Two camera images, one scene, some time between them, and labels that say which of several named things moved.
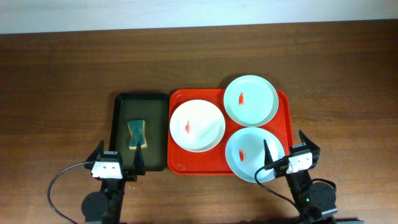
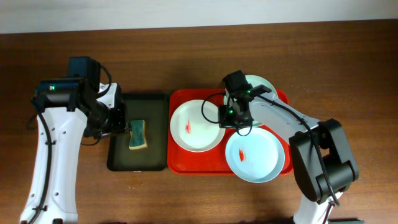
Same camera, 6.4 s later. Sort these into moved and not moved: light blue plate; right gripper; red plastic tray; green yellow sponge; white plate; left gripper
Moved: left gripper; right gripper
Not moved: light blue plate; green yellow sponge; white plate; red plastic tray
